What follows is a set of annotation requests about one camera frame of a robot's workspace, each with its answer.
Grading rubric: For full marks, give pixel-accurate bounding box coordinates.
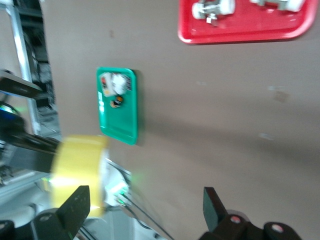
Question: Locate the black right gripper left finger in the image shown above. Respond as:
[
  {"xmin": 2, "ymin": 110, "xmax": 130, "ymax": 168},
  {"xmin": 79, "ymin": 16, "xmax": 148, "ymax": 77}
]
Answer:
[{"xmin": 0, "ymin": 184, "xmax": 91, "ymax": 240}]

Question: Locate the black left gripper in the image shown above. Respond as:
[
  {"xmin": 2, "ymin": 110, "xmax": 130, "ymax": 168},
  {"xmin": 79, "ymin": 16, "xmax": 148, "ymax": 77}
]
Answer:
[{"xmin": 0, "ymin": 70, "xmax": 61, "ymax": 174}]

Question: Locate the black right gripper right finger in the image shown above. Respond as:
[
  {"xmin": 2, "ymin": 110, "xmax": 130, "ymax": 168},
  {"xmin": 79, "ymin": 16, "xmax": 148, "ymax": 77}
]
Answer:
[{"xmin": 198, "ymin": 186, "xmax": 302, "ymax": 240}]

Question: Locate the yellow tape roll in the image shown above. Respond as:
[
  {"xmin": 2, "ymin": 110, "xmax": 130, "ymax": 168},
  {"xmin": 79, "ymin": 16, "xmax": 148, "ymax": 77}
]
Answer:
[{"xmin": 48, "ymin": 134, "xmax": 111, "ymax": 218}]

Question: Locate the green plastic tray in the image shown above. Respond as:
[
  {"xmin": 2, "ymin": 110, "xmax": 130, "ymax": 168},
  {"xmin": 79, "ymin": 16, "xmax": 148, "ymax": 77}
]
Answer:
[{"xmin": 96, "ymin": 66, "xmax": 140, "ymax": 146}]

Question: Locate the red plastic tray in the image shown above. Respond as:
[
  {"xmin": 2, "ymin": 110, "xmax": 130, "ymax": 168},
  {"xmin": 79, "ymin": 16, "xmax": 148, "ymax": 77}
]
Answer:
[{"xmin": 177, "ymin": 0, "xmax": 318, "ymax": 45}]

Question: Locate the white capped metal pipe fitting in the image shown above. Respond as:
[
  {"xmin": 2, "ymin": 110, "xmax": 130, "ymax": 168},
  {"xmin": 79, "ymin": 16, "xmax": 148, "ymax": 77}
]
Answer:
[
  {"xmin": 249, "ymin": 0, "xmax": 305, "ymax": 12},
  {"xmin": 191, "ymin": 0, "xmax": 236, "ymax": 26}
]

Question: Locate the aluminium frame profile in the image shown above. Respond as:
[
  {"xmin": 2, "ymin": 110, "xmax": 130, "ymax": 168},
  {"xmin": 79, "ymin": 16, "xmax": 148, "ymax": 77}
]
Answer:
[{"xmin": 6, "ymin": 0, "xmax": 42, "ymax": 136}]

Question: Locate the black table cable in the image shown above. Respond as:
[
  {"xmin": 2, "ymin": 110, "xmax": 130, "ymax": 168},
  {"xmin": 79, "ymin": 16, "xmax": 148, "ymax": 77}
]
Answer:
[{"xmin": 116, "ymin": 193, "xmax": 176, "ymax": 240}]

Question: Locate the grey switch box red button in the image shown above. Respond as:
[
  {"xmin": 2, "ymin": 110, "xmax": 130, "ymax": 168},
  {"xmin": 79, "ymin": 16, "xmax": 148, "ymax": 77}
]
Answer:
[{"xmin": 99, "ymin": 72, "xmax": 112, "ymax": 97}]

